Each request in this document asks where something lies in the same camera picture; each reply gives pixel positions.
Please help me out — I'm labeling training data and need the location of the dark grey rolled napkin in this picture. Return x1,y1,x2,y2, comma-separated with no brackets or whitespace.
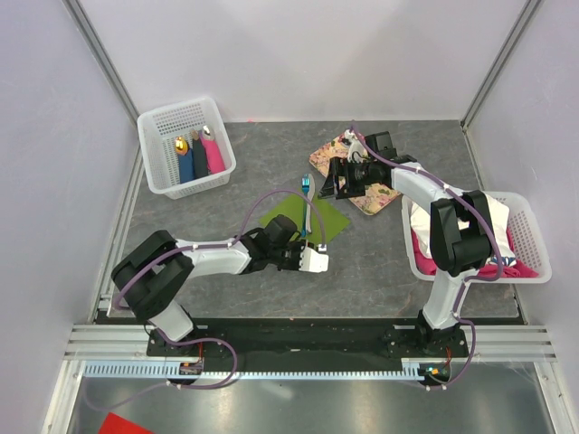
191,136,209,179

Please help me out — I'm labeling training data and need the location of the blue metallic fork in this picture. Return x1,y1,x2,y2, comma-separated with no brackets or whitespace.
299,174,314,236

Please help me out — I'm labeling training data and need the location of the pink folded garment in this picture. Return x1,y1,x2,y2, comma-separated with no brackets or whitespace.
411,230,538,278

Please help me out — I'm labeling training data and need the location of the blue rolled napkin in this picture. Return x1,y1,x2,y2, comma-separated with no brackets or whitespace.
177,150,195,184

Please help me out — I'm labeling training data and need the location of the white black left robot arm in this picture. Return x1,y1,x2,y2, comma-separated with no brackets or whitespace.
111,214,320,356

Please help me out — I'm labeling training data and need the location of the silver table knife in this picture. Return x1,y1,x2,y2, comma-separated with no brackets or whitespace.
303,176,316,235

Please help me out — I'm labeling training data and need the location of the white perforated plastic basket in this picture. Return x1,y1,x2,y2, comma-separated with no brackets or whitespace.
138,97,236,200

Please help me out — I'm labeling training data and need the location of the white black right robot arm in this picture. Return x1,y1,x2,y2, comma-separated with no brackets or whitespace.
318,128,500,356

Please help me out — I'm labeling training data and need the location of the pink rolled napkin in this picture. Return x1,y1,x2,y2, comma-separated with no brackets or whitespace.
201,137,225,174

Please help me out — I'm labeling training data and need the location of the floral rectangular tray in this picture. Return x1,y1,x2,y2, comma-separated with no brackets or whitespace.
308,134,400,216

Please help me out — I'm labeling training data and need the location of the white folded t-shirt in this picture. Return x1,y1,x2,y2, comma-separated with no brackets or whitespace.
410,195,517,275

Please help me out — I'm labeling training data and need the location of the green paper napkin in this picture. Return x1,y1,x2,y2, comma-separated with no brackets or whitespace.
259,194,349,244

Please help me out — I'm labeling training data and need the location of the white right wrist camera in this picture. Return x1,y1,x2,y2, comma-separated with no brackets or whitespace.
342,129,366,163

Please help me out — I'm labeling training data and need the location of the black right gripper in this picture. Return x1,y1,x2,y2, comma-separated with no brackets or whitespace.
318,156,377,199

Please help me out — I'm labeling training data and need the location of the white laundry basket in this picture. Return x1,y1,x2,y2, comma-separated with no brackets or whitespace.
402,191,552,284

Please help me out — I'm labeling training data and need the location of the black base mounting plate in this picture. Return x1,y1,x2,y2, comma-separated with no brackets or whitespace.
147,318,469,371

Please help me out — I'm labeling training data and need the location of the red sheet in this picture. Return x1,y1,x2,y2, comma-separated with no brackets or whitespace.
98,412,152,434

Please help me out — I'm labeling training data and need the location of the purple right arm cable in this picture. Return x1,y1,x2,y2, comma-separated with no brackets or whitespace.
348,119,505,392

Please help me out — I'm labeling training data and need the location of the aluminium rail profile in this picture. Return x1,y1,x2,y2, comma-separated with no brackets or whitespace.
63,325,556,363

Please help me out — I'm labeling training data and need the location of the grey slotted cable duct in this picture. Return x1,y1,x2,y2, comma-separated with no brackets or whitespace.
83,360,433,381

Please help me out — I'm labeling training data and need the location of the gold spoon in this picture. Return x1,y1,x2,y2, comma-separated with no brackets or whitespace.
175,137,189,156

